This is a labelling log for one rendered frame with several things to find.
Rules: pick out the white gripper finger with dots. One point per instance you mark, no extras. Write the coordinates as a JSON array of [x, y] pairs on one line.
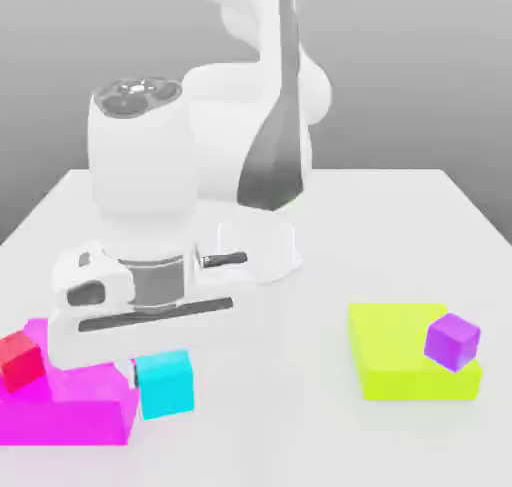
[[128, 373]]

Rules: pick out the small cyan cube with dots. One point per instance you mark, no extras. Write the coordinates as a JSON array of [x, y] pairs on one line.
[[166, 387]]

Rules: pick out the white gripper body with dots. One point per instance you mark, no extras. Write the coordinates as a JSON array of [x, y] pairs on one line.
[[92, 345]]

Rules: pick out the large magenta box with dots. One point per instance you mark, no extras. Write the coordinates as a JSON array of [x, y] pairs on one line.
[[60, 419]]

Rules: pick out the small red cube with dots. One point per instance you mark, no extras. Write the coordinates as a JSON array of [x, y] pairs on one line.
[[22, 361]]

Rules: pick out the large yellow-green box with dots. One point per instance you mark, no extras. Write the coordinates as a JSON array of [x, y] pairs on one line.
[[388, 343]]

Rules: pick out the small purple cube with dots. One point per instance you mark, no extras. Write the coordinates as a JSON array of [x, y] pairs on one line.
[[452, 341]]

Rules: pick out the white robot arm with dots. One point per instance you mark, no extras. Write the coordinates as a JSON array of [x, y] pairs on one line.
[[140, 167]]

